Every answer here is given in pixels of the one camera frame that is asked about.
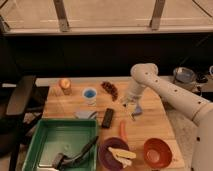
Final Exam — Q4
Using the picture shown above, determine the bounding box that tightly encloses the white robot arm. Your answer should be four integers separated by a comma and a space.
122, 63, 213, 171

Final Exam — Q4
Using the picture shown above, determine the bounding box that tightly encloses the red bowl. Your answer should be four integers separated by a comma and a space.
143, 138, 172, 169

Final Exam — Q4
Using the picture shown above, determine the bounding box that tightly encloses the purple bowl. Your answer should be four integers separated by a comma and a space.
98, 137, 129, 171

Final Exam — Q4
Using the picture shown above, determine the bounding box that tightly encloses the blue sponge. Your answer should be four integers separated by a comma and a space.
133, 104, 142, 116

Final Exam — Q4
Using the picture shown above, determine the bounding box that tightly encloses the wooden cutting board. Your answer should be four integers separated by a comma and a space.
43, 81, 185, 171

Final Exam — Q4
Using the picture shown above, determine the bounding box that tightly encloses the bunch of dark grapes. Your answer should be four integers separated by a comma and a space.
101, 81, 118, 101

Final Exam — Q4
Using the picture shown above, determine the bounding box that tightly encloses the black rectangular block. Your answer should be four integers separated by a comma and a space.
101, 108, 114, 128

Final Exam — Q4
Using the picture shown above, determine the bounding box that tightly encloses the orange carrot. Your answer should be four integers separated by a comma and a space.
120, 120, 127, 142

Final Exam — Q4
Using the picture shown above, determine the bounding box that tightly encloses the blue and white cup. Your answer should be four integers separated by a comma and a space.
82, 87, 97, 106

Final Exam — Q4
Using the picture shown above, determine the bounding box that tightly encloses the grey folded cloth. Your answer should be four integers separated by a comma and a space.
75, 110, 98, 119

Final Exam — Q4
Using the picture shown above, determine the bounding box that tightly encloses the yellow corn cob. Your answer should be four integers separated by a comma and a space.
108, 147, 136, 159

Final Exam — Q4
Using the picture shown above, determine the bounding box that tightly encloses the cream food piece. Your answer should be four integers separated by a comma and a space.
116, 158, 132, 168

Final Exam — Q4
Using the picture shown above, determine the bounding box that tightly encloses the metal pot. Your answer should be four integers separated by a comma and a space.
173, 67, 196, 91

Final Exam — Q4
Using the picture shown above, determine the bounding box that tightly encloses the peach on wooden stand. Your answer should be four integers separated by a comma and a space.
59, 78, 72, 95

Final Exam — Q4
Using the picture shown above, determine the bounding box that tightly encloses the green plastic tray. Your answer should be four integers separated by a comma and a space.
22, 119, 98, 171

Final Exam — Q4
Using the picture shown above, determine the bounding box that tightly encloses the black dish brush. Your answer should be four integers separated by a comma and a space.
52, 136, 98, 170

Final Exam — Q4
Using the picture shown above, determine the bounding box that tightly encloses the dark chair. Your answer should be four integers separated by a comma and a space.
0, 76, 40, 171

